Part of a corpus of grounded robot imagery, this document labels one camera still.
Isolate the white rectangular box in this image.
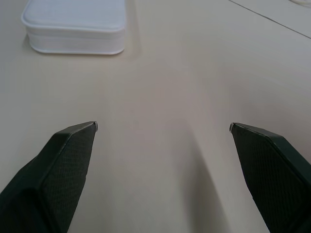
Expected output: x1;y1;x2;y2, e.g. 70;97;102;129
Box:
21;0;128;55

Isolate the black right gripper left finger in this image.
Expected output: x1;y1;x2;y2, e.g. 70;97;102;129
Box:
0;121;99;233

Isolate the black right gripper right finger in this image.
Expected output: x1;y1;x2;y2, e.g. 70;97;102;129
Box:
229;122;311;233

